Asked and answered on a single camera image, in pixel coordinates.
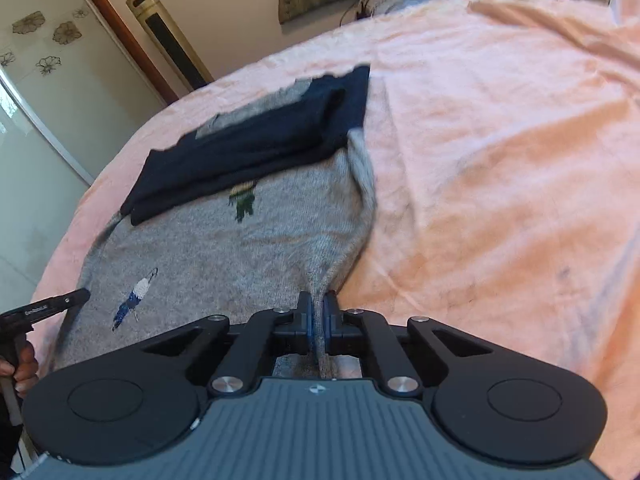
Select person's left hand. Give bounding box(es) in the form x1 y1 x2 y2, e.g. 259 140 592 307
0 341 40 400

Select black cable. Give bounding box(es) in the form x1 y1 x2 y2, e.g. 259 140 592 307
339 0 383 28

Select flower print wardrobe door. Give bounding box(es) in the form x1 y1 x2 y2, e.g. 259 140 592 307
0 0 168 311

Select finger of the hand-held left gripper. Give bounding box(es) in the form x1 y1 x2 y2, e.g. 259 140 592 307
46 287 92 315

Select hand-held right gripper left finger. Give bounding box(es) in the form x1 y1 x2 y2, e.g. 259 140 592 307
141 291 316 397

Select grey knit sweater navy sleeves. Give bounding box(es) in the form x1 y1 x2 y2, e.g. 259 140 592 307
52 64 378 381

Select gold tower fan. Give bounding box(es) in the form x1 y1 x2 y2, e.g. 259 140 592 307
125 0 215 92

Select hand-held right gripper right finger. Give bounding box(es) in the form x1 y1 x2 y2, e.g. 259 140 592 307
322 291 494 398

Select wooden door trim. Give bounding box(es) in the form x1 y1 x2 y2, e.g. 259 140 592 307
65 0 180 106

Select pink blanket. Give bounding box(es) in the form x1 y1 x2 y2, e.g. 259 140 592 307
30 0 640 480

